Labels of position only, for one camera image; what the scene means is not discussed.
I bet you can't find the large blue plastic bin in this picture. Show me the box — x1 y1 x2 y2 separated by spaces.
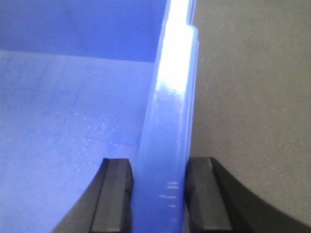
0 0 198 233

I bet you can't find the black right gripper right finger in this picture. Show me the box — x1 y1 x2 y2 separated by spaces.
185 157 311 233

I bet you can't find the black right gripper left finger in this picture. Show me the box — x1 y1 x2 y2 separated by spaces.
53 158 134 233

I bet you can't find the dark grey conveyor belt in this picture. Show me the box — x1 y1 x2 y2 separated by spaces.
191 0 311 224

